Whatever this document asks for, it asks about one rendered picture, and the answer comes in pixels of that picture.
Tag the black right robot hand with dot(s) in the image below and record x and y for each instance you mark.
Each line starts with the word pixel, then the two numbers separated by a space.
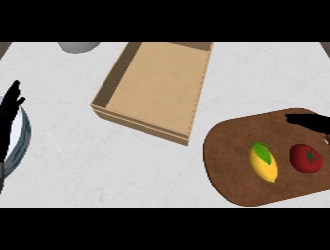
pixel 326 125

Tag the red tomato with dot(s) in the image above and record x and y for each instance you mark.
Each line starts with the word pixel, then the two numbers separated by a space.
pixel 307 158

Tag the brown wooden cutting board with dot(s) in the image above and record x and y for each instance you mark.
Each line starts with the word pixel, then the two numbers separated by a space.
pixel 249 169

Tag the cardboard box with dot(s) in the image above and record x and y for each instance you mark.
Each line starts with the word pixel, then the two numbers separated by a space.
pixel 155 88

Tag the white bowl with blue rim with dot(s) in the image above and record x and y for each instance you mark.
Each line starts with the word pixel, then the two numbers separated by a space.
pixel 15 136

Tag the yellow lemon with green leaf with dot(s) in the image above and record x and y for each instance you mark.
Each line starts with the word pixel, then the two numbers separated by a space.
pixel 262 162

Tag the grey round bowl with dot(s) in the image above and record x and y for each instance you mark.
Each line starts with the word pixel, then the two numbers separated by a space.
pixel 78 46

